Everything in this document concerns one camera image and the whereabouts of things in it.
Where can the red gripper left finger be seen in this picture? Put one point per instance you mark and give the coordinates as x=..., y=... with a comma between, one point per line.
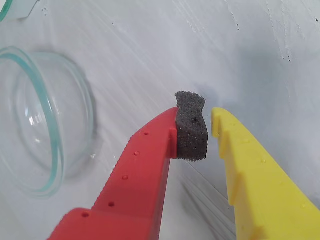
x=135, y=190

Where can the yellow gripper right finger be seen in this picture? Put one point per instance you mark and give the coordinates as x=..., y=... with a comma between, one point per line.
x=262, y=195

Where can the glass bowl with red candies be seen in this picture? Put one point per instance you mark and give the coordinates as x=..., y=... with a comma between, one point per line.
x=30, y=140

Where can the white table cover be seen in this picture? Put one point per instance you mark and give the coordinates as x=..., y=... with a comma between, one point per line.
x=175, y=50

